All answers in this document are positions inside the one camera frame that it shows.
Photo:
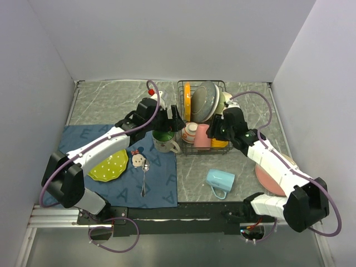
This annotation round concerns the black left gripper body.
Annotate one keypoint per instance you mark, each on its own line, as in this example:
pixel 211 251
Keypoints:
pixel 161 122

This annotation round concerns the orange polka dot plate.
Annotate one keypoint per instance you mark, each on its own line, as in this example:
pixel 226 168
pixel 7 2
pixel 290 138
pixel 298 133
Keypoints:
pixel 187 102

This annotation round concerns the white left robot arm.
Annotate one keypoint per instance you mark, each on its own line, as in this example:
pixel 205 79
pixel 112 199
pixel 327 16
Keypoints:
pixel 64 175

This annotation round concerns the teal rim white plate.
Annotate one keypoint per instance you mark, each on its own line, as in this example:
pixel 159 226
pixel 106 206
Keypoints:
pixel 217 98

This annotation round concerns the cream square cartoon dish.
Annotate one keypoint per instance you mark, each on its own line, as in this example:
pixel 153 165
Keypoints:
pixel 227 96

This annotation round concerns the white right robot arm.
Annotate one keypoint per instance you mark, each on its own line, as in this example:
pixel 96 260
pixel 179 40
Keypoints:
pixel 304 203

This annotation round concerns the light blue mug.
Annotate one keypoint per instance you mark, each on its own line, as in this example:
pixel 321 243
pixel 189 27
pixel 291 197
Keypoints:
pixel 220 180

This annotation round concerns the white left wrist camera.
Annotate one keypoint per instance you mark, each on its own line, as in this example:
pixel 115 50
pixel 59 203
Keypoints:
pixel 163 95

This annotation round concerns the aluminium rail frame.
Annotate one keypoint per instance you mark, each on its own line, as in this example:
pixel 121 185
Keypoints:
pixel 54 217

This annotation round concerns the green-inside floral mug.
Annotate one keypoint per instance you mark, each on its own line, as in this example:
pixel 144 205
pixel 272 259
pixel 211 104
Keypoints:
pixel 165 142

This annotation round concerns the green square panda dish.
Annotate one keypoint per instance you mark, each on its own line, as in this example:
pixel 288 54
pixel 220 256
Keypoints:
pixel 220 106

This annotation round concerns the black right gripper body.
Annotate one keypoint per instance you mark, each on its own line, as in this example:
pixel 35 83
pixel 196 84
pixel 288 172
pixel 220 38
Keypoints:
pixel 226 132

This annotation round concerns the pink white round plate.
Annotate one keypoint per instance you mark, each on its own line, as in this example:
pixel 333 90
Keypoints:
pixel 267 180

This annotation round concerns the blue floral plate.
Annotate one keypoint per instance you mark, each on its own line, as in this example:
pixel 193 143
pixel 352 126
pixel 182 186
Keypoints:
pixel 202 102

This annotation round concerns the silver spoon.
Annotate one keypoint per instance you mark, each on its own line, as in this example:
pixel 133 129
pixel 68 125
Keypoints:
pixel 145 169

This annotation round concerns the blue letter-print cloth mat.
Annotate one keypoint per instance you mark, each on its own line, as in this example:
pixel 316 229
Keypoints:
pixel 161 185

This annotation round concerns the green polka dot plate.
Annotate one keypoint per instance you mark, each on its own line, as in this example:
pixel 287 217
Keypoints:
pixel 111 168

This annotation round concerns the orange bowl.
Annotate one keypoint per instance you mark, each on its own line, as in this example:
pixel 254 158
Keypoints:
pixel 218 143

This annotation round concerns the pink plastic cup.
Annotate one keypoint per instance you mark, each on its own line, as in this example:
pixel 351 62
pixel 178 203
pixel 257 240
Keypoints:
pixel 201 139

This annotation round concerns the black wire dish rack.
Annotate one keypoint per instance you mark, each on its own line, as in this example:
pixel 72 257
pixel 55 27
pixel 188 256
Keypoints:
pixel 189 148

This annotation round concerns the cartoon mouse spoon rest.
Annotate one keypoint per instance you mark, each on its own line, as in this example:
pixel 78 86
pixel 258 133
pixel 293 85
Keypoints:
pixel 137 157

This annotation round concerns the red white patterned dish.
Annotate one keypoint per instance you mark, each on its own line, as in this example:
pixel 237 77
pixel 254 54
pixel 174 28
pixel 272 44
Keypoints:
pixel 189 132

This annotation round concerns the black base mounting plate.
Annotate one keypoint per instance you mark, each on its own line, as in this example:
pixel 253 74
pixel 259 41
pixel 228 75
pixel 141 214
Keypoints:
pixel 187 218

